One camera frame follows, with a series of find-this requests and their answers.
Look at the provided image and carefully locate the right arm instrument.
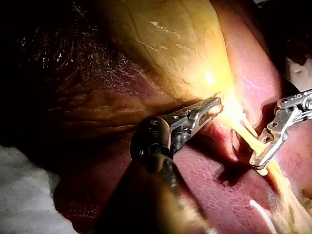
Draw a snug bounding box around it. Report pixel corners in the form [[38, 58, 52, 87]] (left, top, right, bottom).
[[266, 88, 312, 141]]

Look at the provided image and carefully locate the right arm instrument jaw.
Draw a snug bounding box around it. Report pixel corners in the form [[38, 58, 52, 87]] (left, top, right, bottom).
[[249, 129, 272, 166], [254, 132, 290, 170]]

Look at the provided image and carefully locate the left arm instrument jaw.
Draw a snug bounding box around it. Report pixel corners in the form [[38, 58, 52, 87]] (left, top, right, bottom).
[[195, 106, 224, 130], [187, 97, 222, 118]]

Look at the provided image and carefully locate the left arm instrument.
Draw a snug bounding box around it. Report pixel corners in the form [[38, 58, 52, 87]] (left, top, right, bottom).
[[130, 110, 198, 164]]

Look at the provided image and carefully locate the gallbladder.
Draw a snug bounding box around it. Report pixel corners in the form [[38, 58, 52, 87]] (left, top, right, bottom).
[[107, 0, 244, 122]]

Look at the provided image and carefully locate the thin tube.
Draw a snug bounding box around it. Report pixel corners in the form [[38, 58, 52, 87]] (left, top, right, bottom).
[[240, 116, 259, 137], [230, 119, 268, 152]]

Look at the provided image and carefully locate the white clip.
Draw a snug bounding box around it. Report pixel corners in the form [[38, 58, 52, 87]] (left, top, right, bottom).
[[253, 166, 269, 176]]

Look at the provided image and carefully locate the pale fatty tissue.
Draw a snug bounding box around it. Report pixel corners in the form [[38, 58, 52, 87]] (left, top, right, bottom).
[[283, 56, 312, 91], [264, 158, 312, 234]]

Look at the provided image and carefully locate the dark red liver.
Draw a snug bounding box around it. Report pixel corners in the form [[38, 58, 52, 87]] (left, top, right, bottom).
[[14, 0, 312, 234]]

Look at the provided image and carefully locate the white cloth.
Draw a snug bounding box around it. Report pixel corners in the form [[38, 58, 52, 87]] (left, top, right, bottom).
[[0, 143, 75, 234]]

